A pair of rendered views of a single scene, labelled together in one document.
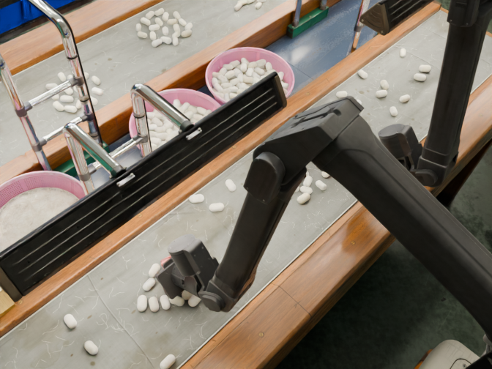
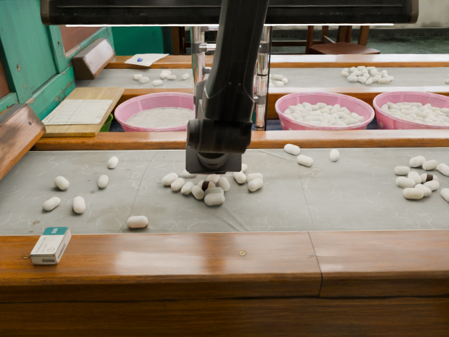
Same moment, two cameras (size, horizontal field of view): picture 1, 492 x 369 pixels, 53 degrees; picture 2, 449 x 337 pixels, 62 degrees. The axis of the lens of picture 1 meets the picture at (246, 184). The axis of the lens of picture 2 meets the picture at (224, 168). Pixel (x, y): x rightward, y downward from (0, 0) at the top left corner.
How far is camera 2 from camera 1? 0.72 m
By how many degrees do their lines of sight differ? 42
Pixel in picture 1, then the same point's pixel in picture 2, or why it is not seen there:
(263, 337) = (241, 257)
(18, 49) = not seen: hidden behind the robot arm
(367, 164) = not seen: outside the picture
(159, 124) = (308, 110)
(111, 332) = (129, 184)
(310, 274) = (358, 243)
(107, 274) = (170, 156)
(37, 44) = not seen: hidden behind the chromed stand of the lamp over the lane
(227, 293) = (203, 111)
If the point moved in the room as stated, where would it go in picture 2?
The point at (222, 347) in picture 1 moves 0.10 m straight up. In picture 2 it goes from (192, 237) to (189, 183)
